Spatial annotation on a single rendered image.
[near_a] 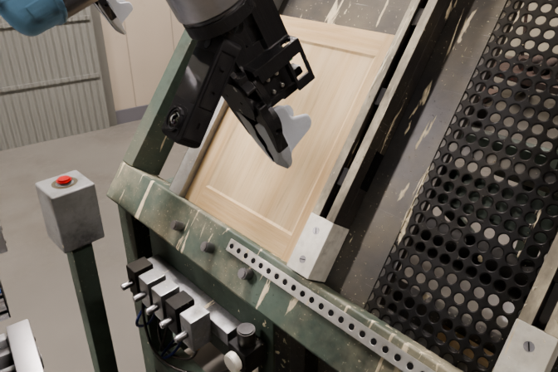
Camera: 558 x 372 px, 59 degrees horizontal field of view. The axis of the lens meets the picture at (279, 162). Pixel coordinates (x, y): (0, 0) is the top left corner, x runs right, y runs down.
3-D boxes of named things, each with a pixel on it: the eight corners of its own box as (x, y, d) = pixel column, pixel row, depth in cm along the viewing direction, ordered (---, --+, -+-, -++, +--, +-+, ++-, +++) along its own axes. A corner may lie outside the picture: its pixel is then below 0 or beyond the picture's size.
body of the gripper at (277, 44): (319, 84, 53) (276, -18, 45) (260, 133, 51) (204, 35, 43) (279, 67, 58) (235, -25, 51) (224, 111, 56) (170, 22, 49)
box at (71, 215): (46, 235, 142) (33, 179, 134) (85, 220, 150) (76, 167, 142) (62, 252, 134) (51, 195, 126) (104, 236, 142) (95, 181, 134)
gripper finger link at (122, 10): (146, 24, 108) (121, -13, 103) (124, 40, 107) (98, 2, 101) (141, 22, 111) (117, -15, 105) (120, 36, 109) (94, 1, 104)
